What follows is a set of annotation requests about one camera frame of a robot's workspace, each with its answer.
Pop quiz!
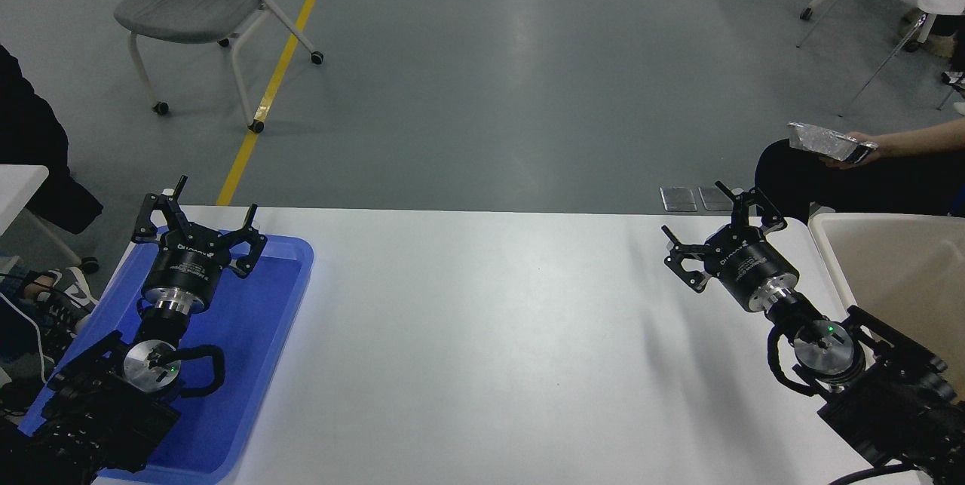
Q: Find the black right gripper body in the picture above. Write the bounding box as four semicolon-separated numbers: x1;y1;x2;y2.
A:
707;232;800;313

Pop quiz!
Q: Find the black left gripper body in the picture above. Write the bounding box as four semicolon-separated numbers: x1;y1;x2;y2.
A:
142;227;233;299

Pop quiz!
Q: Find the person's hand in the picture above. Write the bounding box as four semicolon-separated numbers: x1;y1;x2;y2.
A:
820;132;895;169

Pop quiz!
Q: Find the silver foil tray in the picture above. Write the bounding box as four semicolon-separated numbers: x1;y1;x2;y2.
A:
787;121;880;166

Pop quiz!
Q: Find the blue plastic tray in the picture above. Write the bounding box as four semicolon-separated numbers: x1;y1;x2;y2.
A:
17;232;314;485

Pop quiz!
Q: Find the metal floor socket plate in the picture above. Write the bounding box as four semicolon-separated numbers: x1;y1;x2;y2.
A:
699;186;737;212
660;187;698;213

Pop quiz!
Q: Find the person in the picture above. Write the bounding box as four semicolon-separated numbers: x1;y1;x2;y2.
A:
0;44;104;365
901;8;965;58
754;119;965;223

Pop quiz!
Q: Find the small white side table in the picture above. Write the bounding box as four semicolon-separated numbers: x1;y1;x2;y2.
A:
0;164;100;275

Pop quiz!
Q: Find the grey chair with casters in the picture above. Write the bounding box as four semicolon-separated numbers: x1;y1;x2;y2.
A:
113;0;325;134

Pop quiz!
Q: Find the large pale plastic bin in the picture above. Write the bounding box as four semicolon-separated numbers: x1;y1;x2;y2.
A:
808;211;965;404

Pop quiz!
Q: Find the white cable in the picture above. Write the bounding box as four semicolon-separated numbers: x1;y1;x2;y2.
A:
0;310;47;382

